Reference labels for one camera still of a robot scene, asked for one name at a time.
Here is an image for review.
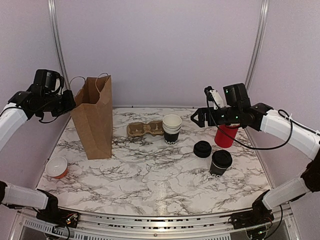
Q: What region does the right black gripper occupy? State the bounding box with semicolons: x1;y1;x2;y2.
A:
191;106;241;128

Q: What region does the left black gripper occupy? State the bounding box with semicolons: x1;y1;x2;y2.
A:
42;88;76;117

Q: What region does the black cup lid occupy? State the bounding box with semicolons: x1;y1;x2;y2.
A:
211;150;233;169

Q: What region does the brown paper bag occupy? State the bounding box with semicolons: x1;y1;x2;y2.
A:
71;72;113;160

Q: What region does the single black paper cup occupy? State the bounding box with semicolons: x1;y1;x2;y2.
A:
209;160;232;178

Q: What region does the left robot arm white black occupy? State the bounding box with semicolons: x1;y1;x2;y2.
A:
0;69;80;228

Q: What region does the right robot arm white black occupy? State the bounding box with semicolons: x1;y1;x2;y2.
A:
190;83;320;229

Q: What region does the stack of black paper cups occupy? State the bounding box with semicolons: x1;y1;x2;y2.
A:
162;114;183;145

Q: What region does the red cylindrical container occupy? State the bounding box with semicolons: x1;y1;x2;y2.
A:
214;125;240;149

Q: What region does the stack of black cup lids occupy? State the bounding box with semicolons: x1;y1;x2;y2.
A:
193;140;212;158

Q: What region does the far cardboard cup carrier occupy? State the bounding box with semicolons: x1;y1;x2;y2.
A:
126;120;164;137

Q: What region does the orange white bowl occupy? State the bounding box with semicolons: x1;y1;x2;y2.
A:
45;156;68;179

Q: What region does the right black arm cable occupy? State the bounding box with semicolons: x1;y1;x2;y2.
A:
206;92;294;151

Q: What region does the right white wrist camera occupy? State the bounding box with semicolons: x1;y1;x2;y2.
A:
204;86;224;110

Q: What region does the left aluminium frame post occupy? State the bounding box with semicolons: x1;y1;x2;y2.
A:
47;0;71;90

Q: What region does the aluminium frame post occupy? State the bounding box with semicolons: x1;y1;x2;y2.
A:
47;0;71;90
244;0;270;90

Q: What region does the right aluminium frame post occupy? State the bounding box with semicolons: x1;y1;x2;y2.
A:
244;0;270;90

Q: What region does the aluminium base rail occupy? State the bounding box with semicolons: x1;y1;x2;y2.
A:
9;204;301;240

